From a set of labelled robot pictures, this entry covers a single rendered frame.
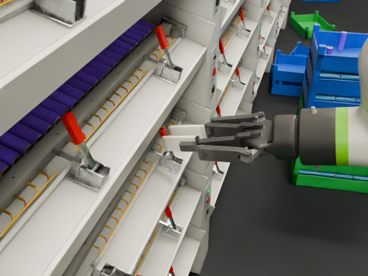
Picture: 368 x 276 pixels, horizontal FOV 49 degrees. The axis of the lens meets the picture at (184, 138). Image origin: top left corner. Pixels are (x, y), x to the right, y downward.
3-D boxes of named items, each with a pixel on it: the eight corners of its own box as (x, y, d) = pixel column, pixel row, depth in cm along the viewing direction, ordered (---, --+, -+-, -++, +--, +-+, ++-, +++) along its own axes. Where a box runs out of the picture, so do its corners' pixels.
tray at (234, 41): (253, 33, 148) (269, -3, 139) (209, 120, 102) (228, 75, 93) (202, 11, 150) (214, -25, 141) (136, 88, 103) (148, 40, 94)
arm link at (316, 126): (336, 92, 65) (334, 122, 58) (338, 151, 71) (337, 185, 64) (297, 93, 67) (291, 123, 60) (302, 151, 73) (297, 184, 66)
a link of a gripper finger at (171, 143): (202, 149, 73) (200, 151, 72) (166, 149, 75) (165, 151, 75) (198, 134, 71) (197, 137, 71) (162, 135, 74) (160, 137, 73)
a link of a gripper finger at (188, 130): (202, 126, 73) (203, 124, 74) (167, 127, 76) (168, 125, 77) (206, 140, 75) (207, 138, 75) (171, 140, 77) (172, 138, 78)
